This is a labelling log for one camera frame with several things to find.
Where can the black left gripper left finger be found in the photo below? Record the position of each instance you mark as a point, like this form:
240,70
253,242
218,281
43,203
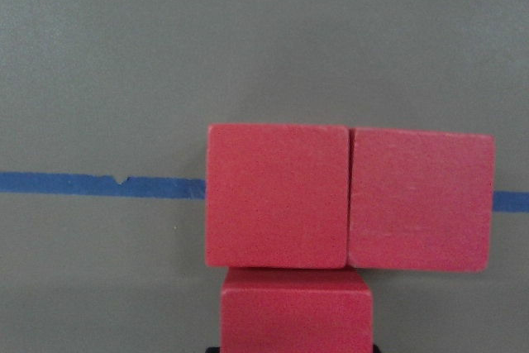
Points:
213,349

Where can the red cube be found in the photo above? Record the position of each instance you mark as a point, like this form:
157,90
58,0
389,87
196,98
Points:
420,200

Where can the red cube block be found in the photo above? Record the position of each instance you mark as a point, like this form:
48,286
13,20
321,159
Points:
266,310
277,196

